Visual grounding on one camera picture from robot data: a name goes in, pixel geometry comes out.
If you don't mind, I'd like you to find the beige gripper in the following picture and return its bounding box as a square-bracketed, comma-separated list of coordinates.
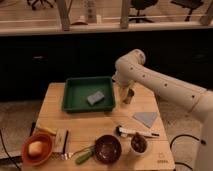
[119, 82, 134, 103]

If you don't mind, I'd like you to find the grey-blue sponge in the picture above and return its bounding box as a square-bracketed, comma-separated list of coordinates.
[87, 91, 105, 105]

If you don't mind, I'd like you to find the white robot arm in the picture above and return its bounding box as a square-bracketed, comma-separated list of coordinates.
[113, 49, 213, 171]

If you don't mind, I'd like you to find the grey folded cloth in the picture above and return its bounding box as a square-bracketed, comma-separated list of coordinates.
[133, 112, 157, 128]

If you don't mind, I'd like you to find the white black-tipped tool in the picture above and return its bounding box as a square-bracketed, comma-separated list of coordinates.
[115, 125, 159, 138]

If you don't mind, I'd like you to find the green plastic tray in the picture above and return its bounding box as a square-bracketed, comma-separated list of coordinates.
[62, 76, 115, 113]

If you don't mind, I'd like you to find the dark purple bowl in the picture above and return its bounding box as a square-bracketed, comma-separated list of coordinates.
[94, 135, 122, 164]

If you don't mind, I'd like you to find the wooden block with black edge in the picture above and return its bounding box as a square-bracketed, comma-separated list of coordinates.
[53, 129, 69, 154]

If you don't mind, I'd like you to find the office chair middle background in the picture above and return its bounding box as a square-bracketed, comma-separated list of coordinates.
[129, 0, 158, 23]

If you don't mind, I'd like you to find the office chair background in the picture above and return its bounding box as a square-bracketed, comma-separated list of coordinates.
[26, 0, 54, 11]
[129, 0, 158, 23]
[171, 0, 204, 22]

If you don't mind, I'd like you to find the white power strip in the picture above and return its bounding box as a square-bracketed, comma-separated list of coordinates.
[85, 0, 97, 23]

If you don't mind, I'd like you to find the yellow banana-like item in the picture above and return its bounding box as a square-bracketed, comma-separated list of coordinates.
[36, 125, 56, 136]

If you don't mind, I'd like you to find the orange bowl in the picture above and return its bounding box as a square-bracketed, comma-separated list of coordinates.
[21, 132, 53, 166]

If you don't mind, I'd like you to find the office chair right background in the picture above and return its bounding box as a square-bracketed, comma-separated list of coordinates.
[171, 0, 204, 22]

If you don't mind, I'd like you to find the yellow round fruit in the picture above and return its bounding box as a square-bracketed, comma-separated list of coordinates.
[28, 141, 43, 157]

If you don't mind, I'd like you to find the office chair left background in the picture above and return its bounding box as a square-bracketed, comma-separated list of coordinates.
[26, 0, 54, 11]

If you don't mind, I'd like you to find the green-handled fork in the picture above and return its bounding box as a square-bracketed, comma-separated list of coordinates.
[61, 146, 94, 165]

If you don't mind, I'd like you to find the wooden post middle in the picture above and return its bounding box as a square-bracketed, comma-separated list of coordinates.
[120, 0, 131, 29]

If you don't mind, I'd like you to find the wooden post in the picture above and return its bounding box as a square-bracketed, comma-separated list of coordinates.
[56, 0, 70, 31]
[120, 0, 131, 29]

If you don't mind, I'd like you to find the black cable on right floor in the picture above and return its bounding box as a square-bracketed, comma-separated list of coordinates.
[169, 133, 201, 171]

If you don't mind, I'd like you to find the wooden post left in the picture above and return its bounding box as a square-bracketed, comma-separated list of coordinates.
[56, 0, 70, 31]

